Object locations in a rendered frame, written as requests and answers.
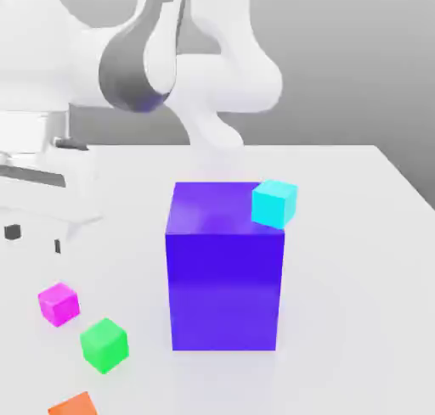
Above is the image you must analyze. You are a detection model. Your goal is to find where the small green cube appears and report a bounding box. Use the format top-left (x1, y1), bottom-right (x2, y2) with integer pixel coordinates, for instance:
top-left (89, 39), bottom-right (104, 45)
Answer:
top-left (79, 317), bottom-right (130, 376)

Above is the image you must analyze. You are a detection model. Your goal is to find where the small cyan cube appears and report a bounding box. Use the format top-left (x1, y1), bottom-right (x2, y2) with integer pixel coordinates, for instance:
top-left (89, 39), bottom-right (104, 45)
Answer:
top-left (251, 179), bottom-right (299, 231)

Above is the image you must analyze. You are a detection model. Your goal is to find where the small orange cube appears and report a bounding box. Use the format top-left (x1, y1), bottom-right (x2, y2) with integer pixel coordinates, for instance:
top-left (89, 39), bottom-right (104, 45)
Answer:
top-left (47, 390), bottom-right (100, 415)

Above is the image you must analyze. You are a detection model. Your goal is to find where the small magenta cube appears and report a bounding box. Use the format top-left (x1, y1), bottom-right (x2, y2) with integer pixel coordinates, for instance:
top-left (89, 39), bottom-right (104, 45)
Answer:
top-left (37, 281), bottom-right (82, 328)

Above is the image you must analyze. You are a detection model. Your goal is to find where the large blue box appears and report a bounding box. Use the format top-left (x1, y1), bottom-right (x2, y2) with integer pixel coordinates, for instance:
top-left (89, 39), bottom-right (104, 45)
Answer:
top-left (165, 181), bottom-right (285, 352)

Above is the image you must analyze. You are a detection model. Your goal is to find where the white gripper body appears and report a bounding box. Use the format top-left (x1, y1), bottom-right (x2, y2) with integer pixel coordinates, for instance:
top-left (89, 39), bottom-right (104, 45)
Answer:
top-left (0, 149), bottom-right (104, 228)

